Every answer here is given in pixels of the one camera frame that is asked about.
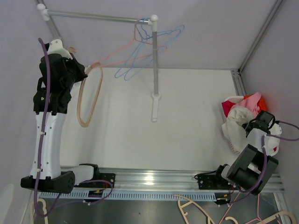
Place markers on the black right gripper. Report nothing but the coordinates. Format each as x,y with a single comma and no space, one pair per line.
244,125

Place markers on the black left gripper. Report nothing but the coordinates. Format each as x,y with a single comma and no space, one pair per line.
79,67

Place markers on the orange t shirt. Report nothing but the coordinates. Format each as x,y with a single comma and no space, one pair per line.
261,102

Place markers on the beige wooden hanger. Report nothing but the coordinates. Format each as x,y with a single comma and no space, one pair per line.
87,100

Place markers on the pink t shirt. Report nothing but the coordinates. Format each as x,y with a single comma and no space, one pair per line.
252,103

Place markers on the cream white t shirt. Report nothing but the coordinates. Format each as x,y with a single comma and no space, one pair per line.
236,135

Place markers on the magenta t shirt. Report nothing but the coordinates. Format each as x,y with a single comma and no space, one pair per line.
226,106

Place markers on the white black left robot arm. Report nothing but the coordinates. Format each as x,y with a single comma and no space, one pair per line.
59,74

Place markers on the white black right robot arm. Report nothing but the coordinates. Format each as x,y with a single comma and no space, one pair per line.
254,166

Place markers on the beige hanger on floor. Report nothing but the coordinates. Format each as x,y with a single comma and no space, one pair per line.
188,206

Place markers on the metal clothes rack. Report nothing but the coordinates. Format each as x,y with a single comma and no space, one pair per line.
46,15

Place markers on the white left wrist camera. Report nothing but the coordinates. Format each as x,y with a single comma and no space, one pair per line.
56,48

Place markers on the aluminium mounting rail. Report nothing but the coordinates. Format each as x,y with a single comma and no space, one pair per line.
153,180

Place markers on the slotted white cable duct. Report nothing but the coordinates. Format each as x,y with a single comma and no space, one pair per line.
141,195

